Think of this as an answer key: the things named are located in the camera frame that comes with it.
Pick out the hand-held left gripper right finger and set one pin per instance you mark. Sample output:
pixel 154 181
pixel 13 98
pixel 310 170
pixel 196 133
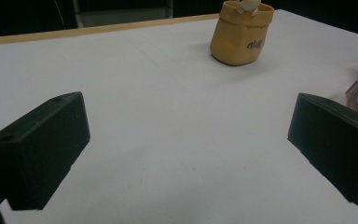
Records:
pixel 338 146

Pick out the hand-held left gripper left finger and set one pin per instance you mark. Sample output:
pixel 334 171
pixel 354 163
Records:
pixel 40 149

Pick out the yellow sack-shaped pot with bear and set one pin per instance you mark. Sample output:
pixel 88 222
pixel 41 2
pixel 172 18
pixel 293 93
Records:
pixel 236 40

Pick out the metal stand frame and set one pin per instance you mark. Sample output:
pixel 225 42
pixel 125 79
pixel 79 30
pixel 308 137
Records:
pixel 121 17

